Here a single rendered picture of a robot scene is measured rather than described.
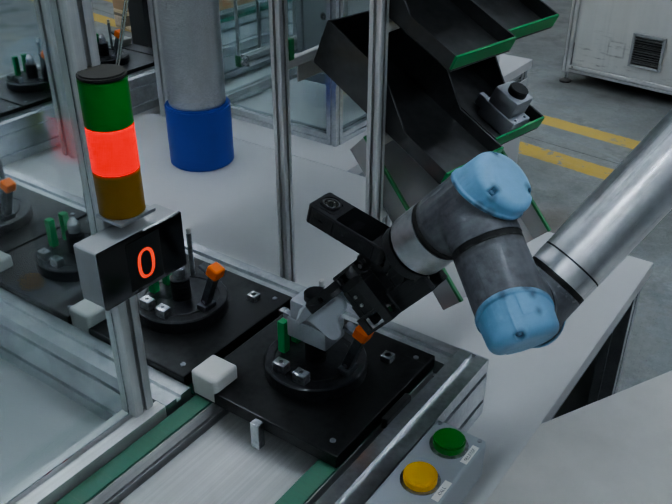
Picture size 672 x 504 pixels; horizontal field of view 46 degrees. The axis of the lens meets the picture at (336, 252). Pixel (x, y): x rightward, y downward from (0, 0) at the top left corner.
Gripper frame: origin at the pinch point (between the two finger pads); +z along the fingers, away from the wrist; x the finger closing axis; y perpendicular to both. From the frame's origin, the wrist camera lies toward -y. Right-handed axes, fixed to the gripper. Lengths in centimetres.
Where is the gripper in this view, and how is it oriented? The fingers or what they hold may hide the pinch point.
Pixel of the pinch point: (312, 304)
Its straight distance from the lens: 104.0
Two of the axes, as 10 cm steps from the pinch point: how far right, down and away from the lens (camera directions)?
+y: 6.1, 7.9, -0.4
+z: -5.4, 4.5, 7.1
